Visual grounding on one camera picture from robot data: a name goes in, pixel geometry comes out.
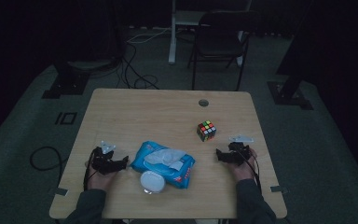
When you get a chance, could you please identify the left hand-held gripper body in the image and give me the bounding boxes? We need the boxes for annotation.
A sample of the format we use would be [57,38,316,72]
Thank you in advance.
[90,140,119,175]

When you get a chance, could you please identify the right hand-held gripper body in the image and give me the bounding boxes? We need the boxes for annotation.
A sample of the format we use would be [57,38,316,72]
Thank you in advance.
[227,133,255,166]

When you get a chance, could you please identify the multicoloured puzzle cube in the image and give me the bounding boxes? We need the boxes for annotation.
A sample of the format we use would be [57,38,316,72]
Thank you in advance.
[196,119,218,143]

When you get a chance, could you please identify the blue wet wipes pack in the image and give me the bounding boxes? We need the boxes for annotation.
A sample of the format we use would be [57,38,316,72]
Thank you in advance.
[130,140,197,195]

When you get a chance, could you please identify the person's left hand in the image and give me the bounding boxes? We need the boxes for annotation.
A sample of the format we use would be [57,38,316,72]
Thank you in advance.
[87,148,119,192]

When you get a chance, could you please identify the person's right hand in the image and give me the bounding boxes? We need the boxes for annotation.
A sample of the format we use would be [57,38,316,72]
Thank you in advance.
[229,147,259,182]

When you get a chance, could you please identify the grey tape piece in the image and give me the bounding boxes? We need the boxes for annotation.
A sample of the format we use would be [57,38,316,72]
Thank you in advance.
[269,185,289,194]

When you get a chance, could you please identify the black stand base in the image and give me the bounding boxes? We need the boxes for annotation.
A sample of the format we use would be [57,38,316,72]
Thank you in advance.
[266,0,314,111]
[41,60,91,100]

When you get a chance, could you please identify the black folding chair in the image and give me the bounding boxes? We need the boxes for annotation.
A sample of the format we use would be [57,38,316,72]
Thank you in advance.
[186,10,263,91]

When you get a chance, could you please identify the left hand-held gripper cable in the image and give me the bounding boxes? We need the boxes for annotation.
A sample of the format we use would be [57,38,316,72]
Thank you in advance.
[82,148,100,191]

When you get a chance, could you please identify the hand-held gripper cable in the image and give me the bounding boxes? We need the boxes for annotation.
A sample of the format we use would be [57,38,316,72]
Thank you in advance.
[238,148,263,194]
[82,148,100,191]

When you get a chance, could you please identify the right hand-held gripper cable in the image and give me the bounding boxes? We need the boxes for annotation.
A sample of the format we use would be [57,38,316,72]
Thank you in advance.
[238,148,263,194]

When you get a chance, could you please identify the black tangled floor cables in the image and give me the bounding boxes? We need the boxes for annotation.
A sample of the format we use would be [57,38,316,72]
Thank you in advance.
[115,41,160,91]

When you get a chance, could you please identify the white floor cable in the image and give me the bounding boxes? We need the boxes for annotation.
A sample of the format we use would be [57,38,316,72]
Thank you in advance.
[126,26,172,45]

